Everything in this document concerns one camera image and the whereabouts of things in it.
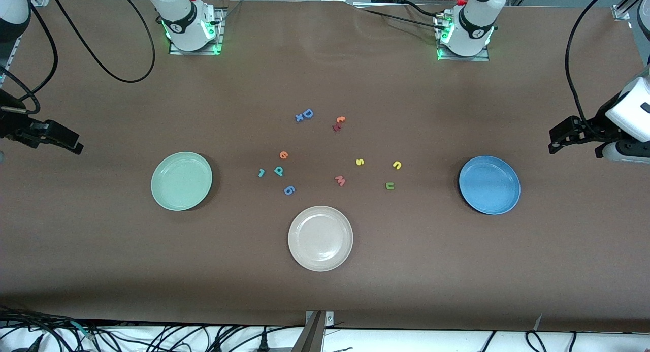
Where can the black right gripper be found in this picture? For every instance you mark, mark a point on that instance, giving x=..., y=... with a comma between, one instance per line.
x=10, y=122

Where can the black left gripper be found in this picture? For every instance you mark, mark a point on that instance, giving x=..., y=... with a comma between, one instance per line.
x=597, y=125

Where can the blue plate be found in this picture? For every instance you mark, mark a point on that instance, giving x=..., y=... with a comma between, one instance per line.
x=489, y=185

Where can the light green plate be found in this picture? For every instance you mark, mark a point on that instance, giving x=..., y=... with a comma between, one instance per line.
x=181, y=181

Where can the red letter w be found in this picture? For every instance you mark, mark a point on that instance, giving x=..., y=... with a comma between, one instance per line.
x=340, y=180

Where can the blue number six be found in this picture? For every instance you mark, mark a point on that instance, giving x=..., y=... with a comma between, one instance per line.
x=289, y=190

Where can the beige plate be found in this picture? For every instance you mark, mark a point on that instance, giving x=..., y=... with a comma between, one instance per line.
x=320, y=238

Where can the brown paper table cover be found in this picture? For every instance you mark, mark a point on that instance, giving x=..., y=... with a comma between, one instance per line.
x=325, y=301

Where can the aluminium table side rail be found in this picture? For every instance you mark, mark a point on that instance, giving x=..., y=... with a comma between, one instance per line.
x=11, y=52

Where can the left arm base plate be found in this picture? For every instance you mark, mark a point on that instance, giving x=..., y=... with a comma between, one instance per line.
x=477, y=59

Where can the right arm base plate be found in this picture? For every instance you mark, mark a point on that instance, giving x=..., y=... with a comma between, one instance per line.
x=220, y=34

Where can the silver metal bracket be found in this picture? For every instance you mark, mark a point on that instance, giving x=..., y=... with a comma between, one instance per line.
x=329, y=319

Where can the brown metal post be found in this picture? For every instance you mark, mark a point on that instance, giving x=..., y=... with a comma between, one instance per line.
x=310, y=337

